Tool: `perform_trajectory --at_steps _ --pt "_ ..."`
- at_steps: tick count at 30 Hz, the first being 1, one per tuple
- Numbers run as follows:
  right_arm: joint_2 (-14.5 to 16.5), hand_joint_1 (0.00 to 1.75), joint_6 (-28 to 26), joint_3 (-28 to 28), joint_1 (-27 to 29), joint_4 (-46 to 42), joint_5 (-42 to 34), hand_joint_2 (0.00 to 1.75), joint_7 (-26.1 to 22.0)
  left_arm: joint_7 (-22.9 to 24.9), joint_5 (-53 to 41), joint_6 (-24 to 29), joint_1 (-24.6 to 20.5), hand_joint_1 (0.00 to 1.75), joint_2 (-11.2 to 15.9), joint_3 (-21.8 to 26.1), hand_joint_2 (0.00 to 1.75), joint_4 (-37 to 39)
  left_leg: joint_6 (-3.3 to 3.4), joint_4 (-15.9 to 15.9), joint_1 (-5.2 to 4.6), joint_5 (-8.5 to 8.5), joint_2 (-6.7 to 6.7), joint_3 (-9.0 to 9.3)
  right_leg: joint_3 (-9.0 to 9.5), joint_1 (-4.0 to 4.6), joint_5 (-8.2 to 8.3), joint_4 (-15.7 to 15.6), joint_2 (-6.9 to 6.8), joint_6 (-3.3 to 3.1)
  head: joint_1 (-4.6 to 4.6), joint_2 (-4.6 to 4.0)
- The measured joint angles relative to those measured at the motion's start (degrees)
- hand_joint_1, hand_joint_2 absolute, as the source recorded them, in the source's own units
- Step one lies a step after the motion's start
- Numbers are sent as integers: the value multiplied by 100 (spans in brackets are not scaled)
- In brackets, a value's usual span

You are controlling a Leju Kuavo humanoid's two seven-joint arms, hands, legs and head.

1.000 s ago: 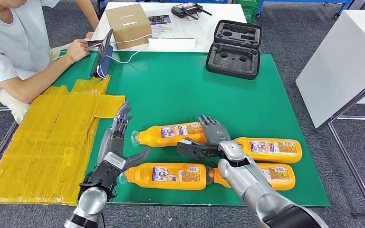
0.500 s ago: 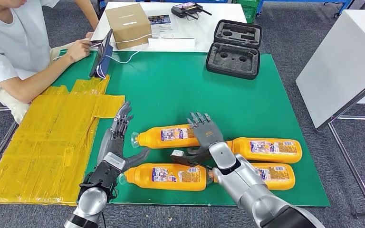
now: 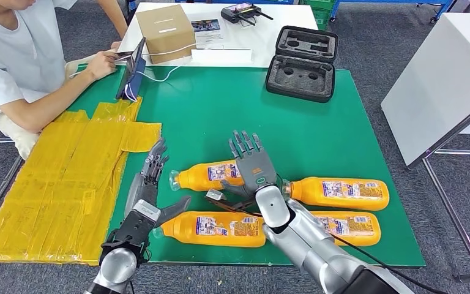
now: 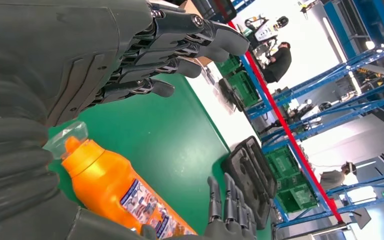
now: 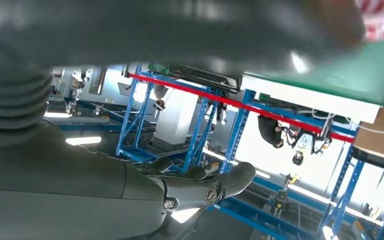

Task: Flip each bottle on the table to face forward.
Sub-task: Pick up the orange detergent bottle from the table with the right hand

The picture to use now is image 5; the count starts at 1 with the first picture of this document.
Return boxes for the person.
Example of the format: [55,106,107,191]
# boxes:
[152,84,169,112]
[257,115,287,149]

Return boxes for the red horizontal bar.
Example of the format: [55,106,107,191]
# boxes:
[128,73,356,144]

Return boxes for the blue metal rack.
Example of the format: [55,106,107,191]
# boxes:
[115,63,384,240]

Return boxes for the black foam-lined case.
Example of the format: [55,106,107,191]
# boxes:
[163,63,243,95]

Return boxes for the white humanoid robot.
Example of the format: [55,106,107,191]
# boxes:
[288,127,334,167]

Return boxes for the white table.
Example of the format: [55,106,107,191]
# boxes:
[239,75,382,125]

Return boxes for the brown cardboard box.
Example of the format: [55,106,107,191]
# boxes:
[352,107,384,175]

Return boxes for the white charging cable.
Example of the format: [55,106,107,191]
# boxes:
[357,110,384,140]

